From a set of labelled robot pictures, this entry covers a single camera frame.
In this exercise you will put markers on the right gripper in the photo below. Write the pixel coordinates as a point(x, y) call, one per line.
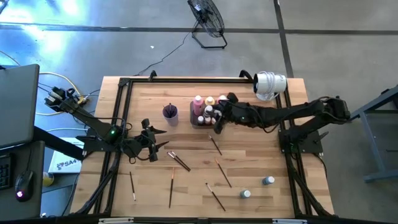
point(233, 113)

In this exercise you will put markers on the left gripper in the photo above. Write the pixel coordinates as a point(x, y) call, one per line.
point(146, 141)

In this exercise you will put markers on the small yellow paint bottle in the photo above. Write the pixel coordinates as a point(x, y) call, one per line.
point(213, 120)

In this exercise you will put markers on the small white paint bottle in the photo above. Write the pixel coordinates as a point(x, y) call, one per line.
point(208, 109)

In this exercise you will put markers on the small red paint bottle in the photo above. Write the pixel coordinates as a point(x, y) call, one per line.
point(207, 120)

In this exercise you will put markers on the large yellow paint bottle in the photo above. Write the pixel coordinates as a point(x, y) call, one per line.
point(210, 100)

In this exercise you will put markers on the large pink paint bottle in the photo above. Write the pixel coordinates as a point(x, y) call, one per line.
point(197, 104)
point(222, 98)

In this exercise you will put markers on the small dark green paint bottle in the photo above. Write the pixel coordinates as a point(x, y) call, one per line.
point(200, 119)

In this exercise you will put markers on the thin silver ferrule paint brush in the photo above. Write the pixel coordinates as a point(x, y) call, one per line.
point(215, 144)

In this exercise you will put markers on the small light blue paint bottle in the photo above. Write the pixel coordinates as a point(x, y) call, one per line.
point(268, 180)

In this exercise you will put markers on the small teal paint bottle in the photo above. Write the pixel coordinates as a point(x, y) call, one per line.
point(245, 194)

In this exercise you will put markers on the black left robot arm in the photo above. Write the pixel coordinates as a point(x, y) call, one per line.
point(93, 123)

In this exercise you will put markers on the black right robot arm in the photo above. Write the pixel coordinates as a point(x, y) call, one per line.
point(295, 112)

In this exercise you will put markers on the orange bristle paint brush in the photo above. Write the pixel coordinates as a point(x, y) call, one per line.
point(172, 189)

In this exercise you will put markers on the lilac plastic cup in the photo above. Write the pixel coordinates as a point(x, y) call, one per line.
point(170, 120)

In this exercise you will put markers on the grey translucent plastic bin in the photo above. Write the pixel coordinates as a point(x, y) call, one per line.
point(192, 124)

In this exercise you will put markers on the yellow power plug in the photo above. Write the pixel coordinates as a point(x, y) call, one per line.
point(82, 99)

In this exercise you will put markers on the white light strip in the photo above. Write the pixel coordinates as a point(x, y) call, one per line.
point(289, 221)
point(115, 221)

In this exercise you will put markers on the black floor fan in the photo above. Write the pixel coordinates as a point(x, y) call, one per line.
point(206, 17)

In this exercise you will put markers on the white cardboard box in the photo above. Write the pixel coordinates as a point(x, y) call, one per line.
point(63, 163)

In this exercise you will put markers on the black diagonal desk beam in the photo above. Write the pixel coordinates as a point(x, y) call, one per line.
point(59, 143)

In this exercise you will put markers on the yellow round object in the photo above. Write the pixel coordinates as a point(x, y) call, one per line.
point(48, 179)

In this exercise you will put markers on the black computer mouse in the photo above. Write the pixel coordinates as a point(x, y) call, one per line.
point(25, 183)

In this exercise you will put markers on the grey laptop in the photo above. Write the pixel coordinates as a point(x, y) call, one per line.
point(18, 105)

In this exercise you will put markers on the grey metal table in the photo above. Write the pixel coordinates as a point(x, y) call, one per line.
point(373, 109)

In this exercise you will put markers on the black keyboard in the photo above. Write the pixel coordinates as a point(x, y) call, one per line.
point(4, 171)

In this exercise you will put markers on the dark grey desk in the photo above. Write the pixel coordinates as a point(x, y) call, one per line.
point(9, 207)

